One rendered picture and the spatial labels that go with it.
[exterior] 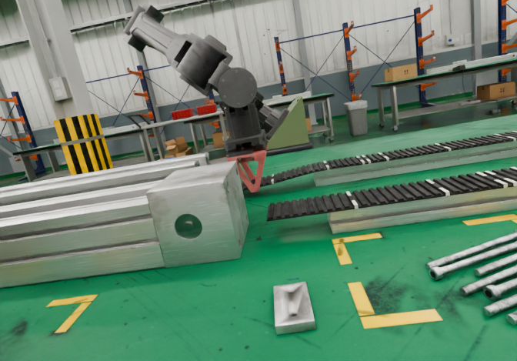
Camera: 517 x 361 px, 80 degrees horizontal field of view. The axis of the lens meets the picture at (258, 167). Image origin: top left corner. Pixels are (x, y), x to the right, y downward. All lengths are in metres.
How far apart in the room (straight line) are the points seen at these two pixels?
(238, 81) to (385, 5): 8.28
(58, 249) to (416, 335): 0.38
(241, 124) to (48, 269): 0.33
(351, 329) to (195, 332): 0.12
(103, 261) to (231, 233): 0.16
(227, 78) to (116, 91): 8.67
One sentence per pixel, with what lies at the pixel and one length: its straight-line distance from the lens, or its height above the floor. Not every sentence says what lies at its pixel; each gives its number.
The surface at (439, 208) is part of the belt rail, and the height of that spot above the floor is 0.79.
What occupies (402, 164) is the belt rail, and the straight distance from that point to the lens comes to 0.59.
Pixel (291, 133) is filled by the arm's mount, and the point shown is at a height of 0.82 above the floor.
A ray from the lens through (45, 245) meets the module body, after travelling 0.46.
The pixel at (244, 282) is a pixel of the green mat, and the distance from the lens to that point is 0.33.
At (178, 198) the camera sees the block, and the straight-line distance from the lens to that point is 0.35.
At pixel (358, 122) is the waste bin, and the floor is 0.23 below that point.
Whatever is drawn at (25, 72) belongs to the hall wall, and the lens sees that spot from 10.45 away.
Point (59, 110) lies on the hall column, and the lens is 4.00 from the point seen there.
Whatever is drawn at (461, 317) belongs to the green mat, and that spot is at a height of 0.78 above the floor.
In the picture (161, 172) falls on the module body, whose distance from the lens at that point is 0.56.
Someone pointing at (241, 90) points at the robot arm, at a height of 0.97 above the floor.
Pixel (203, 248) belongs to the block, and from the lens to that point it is 0.37.
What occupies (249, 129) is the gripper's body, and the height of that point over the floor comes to 0.90.
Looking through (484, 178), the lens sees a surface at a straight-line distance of 0.45.
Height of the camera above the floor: 0.95
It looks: 13 degrees down
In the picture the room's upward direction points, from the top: 11 degrees counter-clockwise
